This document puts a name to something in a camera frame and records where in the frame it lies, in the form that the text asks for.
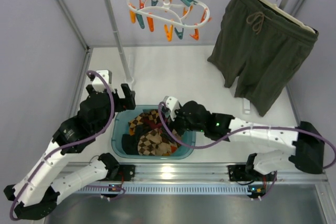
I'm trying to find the brown yellow argyle sock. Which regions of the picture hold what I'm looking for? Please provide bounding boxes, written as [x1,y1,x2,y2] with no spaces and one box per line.
[128,110,162,135]

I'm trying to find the brown beige argyle sock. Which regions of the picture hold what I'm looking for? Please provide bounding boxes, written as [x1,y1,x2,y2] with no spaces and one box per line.
[138,129,170,156]

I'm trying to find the white clip sock hanger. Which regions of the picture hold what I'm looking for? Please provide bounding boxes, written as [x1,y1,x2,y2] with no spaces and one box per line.
[127,0,212,42]

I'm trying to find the brown orange argyle sock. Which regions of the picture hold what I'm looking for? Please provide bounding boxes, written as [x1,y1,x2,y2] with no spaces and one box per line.
[158,143,181,156]

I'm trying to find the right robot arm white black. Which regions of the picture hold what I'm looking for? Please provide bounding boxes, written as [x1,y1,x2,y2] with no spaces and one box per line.
[165,98,324,175]

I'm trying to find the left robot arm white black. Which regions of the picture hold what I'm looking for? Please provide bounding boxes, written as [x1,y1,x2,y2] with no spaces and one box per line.
[4,83,135,221]

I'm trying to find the beige clothes hanger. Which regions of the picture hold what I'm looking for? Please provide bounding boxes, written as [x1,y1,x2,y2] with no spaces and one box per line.
[243,0,320,35]

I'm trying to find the teal plastic bin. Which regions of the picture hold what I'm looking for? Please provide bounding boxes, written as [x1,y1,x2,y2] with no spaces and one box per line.
[111,105,193,160]

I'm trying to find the black sock in bin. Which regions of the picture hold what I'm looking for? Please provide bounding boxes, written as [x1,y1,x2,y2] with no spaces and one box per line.
[121,134,139,155]

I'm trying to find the olive green shorts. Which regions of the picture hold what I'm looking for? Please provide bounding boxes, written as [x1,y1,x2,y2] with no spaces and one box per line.
[207,0,319,116]

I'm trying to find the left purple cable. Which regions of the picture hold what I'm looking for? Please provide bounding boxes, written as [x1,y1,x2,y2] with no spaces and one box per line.
[9,70,126,221]

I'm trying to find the purple cable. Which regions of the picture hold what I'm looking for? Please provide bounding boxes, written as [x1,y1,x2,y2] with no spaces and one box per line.
[157,102,336,201]
[9,70,126,221]

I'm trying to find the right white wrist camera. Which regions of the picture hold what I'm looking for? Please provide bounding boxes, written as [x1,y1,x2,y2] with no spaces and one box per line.
[163,96,181,121]

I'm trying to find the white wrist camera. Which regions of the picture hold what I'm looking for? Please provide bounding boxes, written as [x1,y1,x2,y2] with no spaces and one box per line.
[88,70,115,93]
[163,96,181,121]

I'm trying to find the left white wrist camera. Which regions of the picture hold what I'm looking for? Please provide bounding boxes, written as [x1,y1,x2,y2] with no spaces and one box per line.
[88,70,115,93]

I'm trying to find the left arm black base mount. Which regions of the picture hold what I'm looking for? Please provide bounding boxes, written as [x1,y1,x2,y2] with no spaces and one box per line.
[98,165,136,182]

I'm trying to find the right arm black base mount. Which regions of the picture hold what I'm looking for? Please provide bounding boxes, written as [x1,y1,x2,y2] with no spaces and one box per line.
[227,164,275,182]

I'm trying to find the aluminium rail frame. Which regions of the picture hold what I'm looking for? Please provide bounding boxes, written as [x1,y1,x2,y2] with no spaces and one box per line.
[41,162,329,196]

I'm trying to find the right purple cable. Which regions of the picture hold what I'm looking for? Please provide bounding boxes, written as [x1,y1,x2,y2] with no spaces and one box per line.
[157,102,336,201]

